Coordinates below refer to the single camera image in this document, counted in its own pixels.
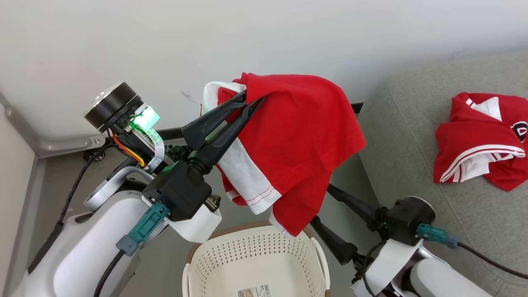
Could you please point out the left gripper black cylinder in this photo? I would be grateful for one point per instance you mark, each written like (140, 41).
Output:
(117, 109)

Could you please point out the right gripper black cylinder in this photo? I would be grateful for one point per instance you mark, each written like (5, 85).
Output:
(418, 206)

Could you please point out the red shorts with white band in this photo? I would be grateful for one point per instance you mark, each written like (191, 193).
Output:
(297, 140)

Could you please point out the red jersey with black letters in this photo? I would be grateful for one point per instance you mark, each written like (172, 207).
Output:
(482, 140)

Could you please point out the cream perforated plastic laundry basket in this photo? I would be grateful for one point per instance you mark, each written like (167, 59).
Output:
(255, 264)

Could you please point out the printed paper basket label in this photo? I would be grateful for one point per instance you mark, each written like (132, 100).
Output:
(255, 291)

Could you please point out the grey fabric sofa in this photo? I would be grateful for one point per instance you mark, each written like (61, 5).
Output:
(412, 165)

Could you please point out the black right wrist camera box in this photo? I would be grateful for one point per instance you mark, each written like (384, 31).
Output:
(402, 231)

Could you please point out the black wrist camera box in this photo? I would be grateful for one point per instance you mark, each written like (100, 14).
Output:
(402, 231)
(179, 189)

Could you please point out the white right camera mount bracket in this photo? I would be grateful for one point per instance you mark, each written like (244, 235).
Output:
(390, 264)

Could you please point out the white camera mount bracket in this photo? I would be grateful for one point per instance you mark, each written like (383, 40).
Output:
(390, 264)
(196, 225)

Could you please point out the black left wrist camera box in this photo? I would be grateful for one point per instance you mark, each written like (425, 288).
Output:
(179, 189)

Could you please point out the teal right camera connector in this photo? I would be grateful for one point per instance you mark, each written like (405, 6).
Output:
(433, 235)

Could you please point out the teal camera connector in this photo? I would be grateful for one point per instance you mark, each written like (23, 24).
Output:
(144, 229)
(433, 235)

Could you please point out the white left camera mount bracket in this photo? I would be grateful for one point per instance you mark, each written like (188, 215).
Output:
(196, 225)

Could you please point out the teal left camera connector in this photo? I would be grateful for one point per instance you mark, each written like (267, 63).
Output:
(144, 229)

